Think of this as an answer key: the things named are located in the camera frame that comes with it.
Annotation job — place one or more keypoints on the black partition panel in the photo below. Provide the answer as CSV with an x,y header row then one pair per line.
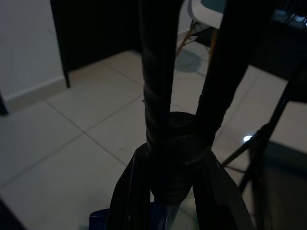
x,y
96,28

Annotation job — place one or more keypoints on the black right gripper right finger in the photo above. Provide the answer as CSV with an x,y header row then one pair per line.
x,y
218,203

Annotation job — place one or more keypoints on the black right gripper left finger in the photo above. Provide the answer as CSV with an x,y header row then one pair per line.
x,y
129,196

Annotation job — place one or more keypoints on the dark grey floor mat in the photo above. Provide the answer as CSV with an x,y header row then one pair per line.
x,y
275,57

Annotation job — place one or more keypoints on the black folding chair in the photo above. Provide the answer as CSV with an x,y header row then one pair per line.
x,y
283,179

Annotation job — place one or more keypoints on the white chair with wooden legs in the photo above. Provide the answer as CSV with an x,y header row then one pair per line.
x,y
204,13

